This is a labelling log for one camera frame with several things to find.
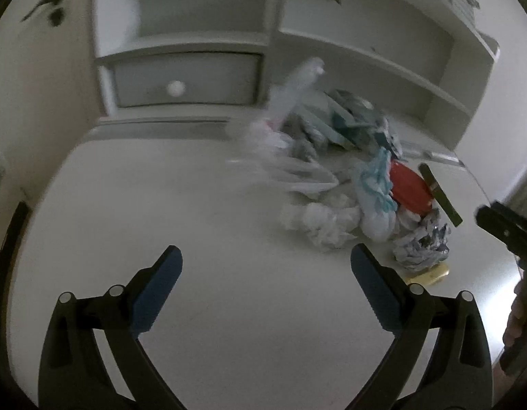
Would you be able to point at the teal patterned wrapper pile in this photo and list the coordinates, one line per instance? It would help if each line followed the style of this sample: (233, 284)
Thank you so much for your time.
(342, 119)

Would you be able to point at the right hand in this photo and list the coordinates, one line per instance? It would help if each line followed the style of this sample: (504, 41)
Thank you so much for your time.
(517, 317)

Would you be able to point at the clear plastic bag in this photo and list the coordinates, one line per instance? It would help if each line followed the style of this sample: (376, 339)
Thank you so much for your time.
(271, 148)

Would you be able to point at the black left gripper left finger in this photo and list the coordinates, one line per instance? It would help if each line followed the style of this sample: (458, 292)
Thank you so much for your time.
(72, 374)

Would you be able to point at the white and teal plastic bag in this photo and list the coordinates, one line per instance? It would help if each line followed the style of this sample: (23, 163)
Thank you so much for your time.
(373, 188)

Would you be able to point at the yellow small wrapper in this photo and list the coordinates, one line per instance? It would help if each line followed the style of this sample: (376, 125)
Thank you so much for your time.
(431, 276)

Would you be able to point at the black door handle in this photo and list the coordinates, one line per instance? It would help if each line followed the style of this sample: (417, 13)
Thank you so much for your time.
(57, 13)

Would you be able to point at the red round lid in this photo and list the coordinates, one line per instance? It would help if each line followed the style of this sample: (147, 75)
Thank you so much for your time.
(409, 189)

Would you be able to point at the grey foil wrapper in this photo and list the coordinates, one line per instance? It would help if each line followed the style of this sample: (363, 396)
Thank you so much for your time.
(425, 246)

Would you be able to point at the white desk hutch shelf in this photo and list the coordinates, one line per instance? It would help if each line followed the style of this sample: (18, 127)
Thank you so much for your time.
(424, 60)

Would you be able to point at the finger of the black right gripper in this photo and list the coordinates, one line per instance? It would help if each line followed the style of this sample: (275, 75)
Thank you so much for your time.
(510, 215)
(494, 224)

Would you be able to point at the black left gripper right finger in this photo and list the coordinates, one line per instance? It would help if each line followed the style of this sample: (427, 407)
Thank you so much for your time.
(459, 371)

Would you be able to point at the grey drawer with white knob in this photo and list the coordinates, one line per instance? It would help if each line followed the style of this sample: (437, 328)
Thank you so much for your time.
(188, 78)

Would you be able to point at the green flat stick pack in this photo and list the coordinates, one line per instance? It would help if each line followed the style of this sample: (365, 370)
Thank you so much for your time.
(439, 195)

